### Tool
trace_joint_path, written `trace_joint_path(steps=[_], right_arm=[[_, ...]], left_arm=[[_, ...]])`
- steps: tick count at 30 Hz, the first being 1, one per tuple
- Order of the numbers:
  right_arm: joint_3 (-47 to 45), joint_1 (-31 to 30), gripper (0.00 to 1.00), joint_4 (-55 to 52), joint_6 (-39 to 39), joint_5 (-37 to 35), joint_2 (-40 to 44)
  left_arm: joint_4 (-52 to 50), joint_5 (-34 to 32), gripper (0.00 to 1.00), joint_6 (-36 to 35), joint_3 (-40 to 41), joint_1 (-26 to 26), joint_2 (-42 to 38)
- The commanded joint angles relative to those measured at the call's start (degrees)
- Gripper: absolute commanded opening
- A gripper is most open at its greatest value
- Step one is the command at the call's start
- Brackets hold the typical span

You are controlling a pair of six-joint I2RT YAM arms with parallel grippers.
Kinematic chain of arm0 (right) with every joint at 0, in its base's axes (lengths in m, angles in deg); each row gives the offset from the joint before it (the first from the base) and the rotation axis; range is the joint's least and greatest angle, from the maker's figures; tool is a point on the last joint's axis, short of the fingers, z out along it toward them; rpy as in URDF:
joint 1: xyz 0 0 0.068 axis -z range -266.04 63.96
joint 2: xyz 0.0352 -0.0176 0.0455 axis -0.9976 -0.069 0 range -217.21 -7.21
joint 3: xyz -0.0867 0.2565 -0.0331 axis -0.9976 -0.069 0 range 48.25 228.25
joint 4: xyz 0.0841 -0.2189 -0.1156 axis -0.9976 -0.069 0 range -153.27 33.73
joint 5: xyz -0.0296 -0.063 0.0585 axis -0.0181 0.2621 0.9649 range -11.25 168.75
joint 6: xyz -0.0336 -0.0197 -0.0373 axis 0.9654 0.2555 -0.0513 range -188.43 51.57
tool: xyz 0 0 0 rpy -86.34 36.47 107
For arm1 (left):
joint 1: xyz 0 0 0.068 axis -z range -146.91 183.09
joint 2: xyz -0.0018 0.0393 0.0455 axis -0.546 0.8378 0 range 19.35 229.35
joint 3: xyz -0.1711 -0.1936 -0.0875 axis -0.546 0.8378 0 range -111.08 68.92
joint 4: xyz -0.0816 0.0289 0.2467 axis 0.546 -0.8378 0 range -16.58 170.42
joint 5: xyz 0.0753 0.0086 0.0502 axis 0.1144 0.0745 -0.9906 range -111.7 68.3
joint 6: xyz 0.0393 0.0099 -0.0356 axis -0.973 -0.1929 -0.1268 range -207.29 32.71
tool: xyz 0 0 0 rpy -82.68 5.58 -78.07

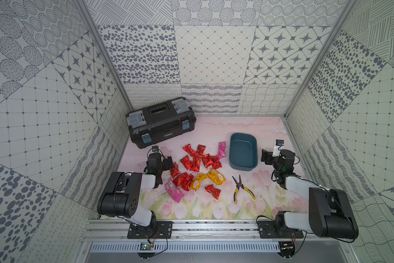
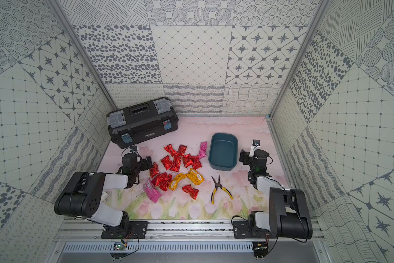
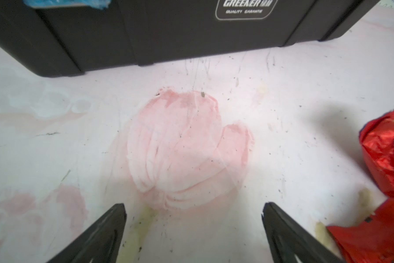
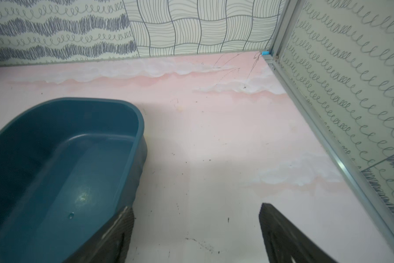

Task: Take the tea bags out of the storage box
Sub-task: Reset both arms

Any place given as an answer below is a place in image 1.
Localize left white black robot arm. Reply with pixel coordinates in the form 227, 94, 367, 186
97, 153, 174, 230

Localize black plastic toolbox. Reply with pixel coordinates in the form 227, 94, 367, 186
126, 97, 197, 149

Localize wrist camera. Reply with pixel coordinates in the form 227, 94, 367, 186
151, 145, 163, 155
273, 139, 284, 157

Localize magenta tea bag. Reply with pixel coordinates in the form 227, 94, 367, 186
217, 141, 227, 159
165, 180, 184, 203

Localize teal plastic storage box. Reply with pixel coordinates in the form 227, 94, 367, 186
229, 133, 258, 172

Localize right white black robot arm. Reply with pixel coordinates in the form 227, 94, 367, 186
261, 149, 359, 242

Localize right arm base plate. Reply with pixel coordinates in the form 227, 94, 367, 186
256, 220, 304, 239

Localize white ventilation grille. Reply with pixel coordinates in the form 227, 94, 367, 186
90, 241, 280, 253

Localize aluminium mounting rail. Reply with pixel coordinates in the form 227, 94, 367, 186
80, 219, 350, 243

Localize red tea bag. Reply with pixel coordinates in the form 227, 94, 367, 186
172, 173, 189, 187
170, 162, 181, 179
190, 155, 201, 172
202, 154, 214, 168
180, 155, 193, 170
205, 184, 221, 200
210, 156, 222, 169
181, 173, 194, 191
196, 145, 206, 156

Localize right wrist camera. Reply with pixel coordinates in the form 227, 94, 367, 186
273, 139, 284, 157

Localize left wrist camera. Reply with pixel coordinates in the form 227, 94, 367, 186
151, 145, 163, 155

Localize yellow tea bag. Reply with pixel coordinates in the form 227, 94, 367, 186
190, 173, 208, 191
208, 168, 226, 185

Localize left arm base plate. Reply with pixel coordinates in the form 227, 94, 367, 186
127, 221, 173, 240

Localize yellow handled pliers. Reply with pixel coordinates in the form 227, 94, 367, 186
231, 174, 256, 204

